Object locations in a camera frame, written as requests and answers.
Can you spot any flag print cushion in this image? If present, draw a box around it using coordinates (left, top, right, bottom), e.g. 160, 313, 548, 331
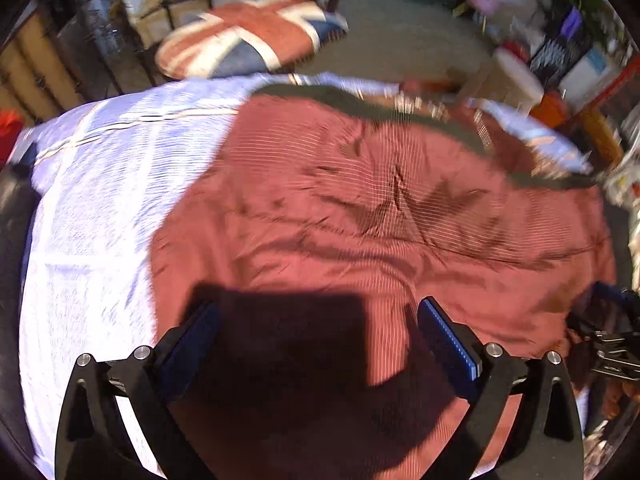
155, 0, 349, 80

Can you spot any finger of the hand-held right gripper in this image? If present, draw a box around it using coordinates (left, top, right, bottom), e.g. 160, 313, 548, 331
566, 314, 640, 382
592, 281, 640, 311

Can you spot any orange bucket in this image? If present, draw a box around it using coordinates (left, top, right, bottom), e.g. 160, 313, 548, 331
530, 91, 573, 128

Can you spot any maroon padded jacket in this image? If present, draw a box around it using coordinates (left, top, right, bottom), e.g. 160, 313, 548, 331
149, 82, 618, 480

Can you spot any red padded jacket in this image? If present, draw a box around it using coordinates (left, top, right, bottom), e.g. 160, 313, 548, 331
0, 109, 25, 163

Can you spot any orange patterned cloth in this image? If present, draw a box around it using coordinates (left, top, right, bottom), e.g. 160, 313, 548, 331
555, 337, 628, 423

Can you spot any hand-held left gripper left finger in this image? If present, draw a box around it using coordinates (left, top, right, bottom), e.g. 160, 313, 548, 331
54, 301, 222, 480

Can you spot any wooden cabinet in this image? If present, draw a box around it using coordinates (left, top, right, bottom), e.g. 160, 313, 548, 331
0, 7, 88, 123

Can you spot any black quilted jacket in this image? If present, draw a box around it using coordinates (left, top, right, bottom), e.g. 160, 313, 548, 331
0, 162, 38, 411

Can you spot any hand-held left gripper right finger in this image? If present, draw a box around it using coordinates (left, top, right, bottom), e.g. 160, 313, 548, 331
417, 297, 586, 480

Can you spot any blue checked bedsheet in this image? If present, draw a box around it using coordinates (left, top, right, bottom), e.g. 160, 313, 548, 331
10, 71, 593, 480

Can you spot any round white stool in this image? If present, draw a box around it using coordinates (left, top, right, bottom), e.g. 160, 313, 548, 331
467, 52, 545, 113

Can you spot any pink stool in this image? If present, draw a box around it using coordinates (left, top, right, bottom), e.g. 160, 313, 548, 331
454, 0, 502, 23

